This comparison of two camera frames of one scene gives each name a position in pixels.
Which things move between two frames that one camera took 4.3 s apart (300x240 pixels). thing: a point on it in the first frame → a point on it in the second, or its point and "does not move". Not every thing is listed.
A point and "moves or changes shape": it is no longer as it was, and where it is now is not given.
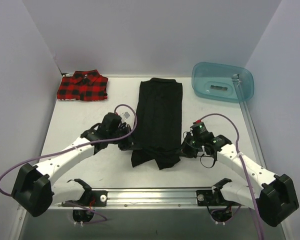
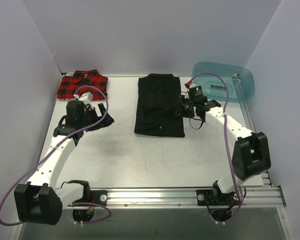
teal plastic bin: [214, 81] does not move
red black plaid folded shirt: [87, 85] does not move
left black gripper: [126, 141] → [96, 117]
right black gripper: [187, 149] → [183, 107]
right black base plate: [207, 198] does not move
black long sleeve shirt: [158, 125] moves or changes shape
